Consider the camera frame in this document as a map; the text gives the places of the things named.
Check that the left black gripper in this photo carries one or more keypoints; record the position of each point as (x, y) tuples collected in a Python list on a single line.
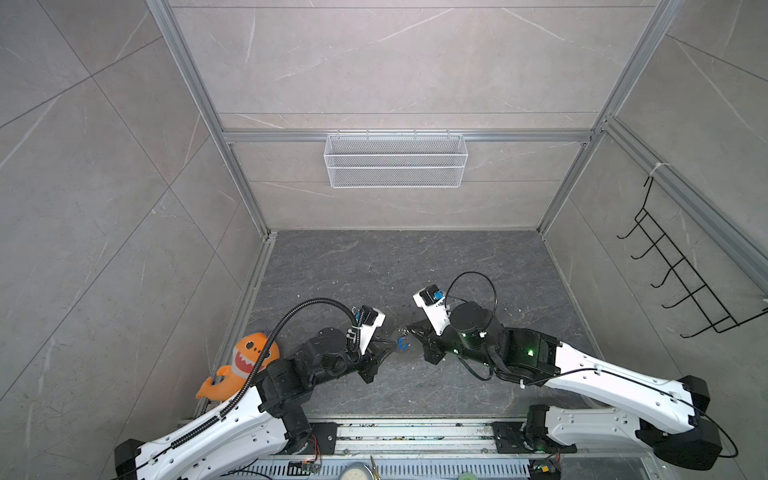
[(372, 359)]

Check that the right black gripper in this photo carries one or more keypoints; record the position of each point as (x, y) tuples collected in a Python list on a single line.
[(429, 339)]

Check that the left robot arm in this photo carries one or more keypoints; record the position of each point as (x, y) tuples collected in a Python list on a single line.
[(267, 420)]

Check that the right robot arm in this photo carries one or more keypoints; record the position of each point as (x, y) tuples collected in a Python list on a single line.
[(665, 417)]

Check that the orange plush shark toy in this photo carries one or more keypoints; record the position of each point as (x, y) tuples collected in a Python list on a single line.
[(230, 378)]

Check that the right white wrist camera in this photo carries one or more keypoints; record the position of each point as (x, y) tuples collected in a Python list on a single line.
[(431, 300)]

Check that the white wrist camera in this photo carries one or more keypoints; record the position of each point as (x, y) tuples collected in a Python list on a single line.
[(431, 300), (366, 321)]

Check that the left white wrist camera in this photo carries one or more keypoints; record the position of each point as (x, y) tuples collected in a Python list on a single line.
[(366, 321)]

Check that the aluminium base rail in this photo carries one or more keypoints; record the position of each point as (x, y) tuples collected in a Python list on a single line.
[(401, 449)]

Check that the white wire mesh basket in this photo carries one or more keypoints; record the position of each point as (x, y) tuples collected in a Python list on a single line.
[(395, 160)]

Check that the black wire hook rack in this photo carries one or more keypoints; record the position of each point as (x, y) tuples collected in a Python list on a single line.
[(717, 317)]

